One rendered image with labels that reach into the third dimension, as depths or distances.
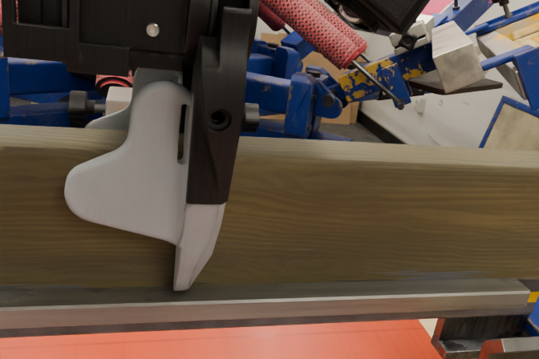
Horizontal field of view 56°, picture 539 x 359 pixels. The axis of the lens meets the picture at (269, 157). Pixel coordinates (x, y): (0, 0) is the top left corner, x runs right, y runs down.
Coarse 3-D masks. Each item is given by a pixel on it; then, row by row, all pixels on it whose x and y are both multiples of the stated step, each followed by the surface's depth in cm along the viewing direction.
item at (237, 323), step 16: (528, 304) 30; (224, 320) 25; (240, 320) 26; (256, 320) 26; (272, 320) 26; (288, 320) 26; (304, 320) 26; (320, 320) 27; (336, 320) 27; (352, 320) 27; (368, 320) 28; (384, 320) 28; (400, 320) 28; (0, 336) 23; (16, 336) 23; (32, 336) 23
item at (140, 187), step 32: (160, 96) 18; (192, 96) 18; (128, 128) 19; (160, 128) 19; (96, 160) 19; (128, 160) 19; (160, 160) 19; (64, 192) 19; (96, 192) 19; (128, 192) 19; (160, 192) 19; (128, 224) 20; (160, 224) 20; (192, 224) 19; (192, 256) 20
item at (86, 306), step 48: (48, 288) 22; (96, 288) 22; (144, 288) 22; (192, 288) 23; (240, 288) 23; (288, 288) 24; (336, 288) 24; (384, 288) 25; (432, 288) 25; (480, 288) 26; (528, 288) 26
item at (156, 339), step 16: (48, 336) 36; (64, 336) 36; (80, 336) 36; (96, 336) 36; (112, 336) 36; (128, 336) 37; (144, 336) 37; (160, 336) 37; (0, 352) 34; (16, 352) 34; (32, 352) 34; (48, 352) 34; (64, 352) 34; (80, 352) 35; (96, 352) 35; (112, 352) 35; (128, 352) 35; (144, 352) 35; (160, 352) 36
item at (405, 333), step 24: (192, 336) 38; (216, 336) 38; (240, 336) 38; (264, 336) 39; (288, 336) 39; (312, 336) 39; (336, 336) 40; (360, 336) 40; (384, 336) 41; (408, 336) 41
